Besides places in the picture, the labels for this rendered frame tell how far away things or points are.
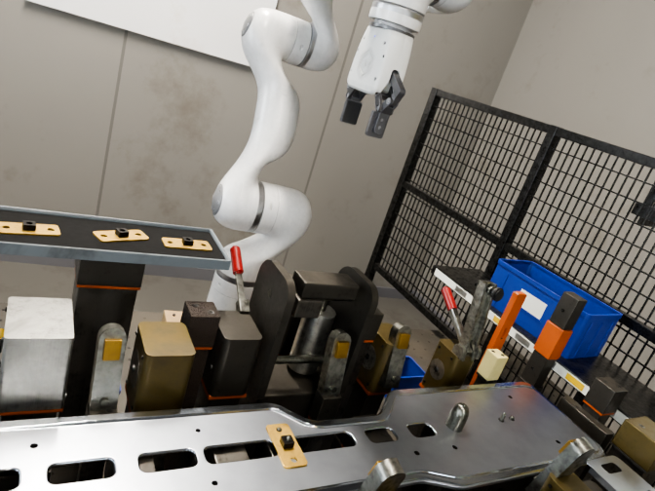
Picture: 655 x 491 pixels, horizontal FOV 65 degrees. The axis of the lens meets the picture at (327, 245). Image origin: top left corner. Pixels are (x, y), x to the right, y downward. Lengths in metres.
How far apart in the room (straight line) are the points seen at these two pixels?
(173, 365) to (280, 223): 0.49
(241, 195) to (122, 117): 1.97
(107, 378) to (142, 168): 2.39
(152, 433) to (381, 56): 0.64
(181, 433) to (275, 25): 0.84
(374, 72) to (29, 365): 0.63
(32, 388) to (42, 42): 2.38
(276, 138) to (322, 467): 0.69
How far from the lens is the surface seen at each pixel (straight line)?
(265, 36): 1.19
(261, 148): 1.16
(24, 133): 3.10
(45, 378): 0.78
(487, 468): 0.96
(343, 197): 3.49
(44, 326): 0.77
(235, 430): 0.81
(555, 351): 1.37
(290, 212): 1.17
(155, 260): 0.87
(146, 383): 0.81
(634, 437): 1.23
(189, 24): 2.98
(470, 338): 1.12
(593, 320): 1.43
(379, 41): 0.86
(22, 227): 0.90
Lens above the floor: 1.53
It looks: 19 degrees down
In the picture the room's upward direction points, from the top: 18 degrees clockwise
